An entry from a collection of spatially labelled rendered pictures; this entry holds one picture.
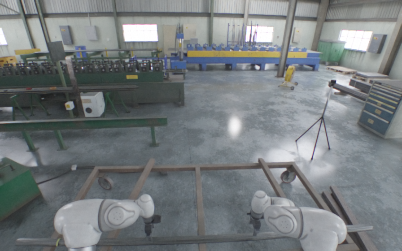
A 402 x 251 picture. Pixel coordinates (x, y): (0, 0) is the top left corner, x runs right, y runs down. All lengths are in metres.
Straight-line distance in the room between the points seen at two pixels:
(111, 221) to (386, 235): 2.73
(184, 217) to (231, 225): 0.52
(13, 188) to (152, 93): 3.32
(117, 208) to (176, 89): 4.34
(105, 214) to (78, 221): 0.11
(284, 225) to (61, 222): 0.89
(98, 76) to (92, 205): 4.54
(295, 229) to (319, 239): 0.10
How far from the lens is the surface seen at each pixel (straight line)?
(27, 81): 6.15
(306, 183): 2.61
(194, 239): 1.78
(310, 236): 0.99
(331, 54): 13.76
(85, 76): 5.43
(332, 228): 1.02
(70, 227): 0.97
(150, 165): 2.52
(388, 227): 3.10
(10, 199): 3.10
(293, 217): 0.94
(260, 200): 1.47
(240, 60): 9.80
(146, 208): 1.45
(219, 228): 2.31
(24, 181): 3.08
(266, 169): 2.53
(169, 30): 13.02
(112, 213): 0.88
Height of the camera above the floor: 1.90
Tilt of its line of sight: 27 degrees down
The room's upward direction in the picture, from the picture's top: 1 degrees clockwise
